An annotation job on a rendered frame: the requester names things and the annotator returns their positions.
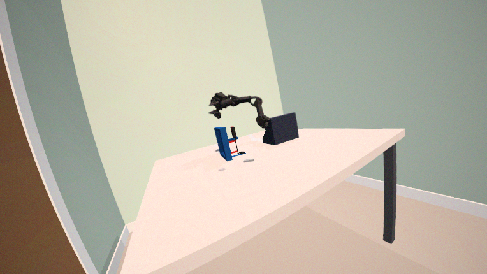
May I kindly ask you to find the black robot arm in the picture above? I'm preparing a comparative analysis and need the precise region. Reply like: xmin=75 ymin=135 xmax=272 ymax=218
xmin=219 ymin=92 xmax=270 ymax=130

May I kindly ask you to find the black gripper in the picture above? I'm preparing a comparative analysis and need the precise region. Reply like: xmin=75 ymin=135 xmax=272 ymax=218
xmin=208 ymin=93 xmax=228 ymax=119

